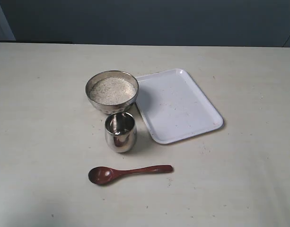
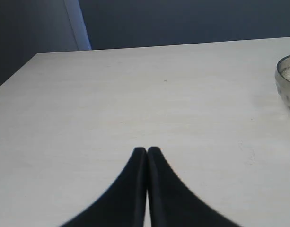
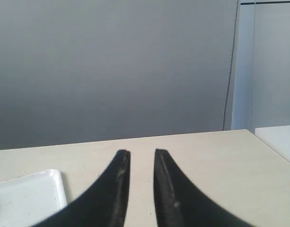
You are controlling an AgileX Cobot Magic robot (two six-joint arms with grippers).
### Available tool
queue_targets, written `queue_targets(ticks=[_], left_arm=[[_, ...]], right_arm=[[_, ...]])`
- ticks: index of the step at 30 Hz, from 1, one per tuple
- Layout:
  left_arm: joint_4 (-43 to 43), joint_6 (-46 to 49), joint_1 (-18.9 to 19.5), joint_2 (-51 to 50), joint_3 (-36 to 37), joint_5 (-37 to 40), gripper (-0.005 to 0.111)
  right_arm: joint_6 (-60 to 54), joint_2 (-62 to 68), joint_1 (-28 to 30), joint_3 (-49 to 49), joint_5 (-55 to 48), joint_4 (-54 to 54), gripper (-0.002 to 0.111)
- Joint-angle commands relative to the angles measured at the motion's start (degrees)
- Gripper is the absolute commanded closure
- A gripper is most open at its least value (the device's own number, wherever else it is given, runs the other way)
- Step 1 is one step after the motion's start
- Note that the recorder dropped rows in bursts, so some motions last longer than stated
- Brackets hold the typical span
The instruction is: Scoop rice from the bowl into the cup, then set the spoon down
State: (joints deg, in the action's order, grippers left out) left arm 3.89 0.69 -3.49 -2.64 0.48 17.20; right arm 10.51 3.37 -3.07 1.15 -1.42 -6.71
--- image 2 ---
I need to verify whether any steel bowl of rice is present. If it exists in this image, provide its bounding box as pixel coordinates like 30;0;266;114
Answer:
275;55;290;108

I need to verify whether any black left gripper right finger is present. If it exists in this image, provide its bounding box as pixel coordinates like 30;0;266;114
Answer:
147;147;239;227

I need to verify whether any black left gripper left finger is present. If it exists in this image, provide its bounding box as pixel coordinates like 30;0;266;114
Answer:
63;147;147;227

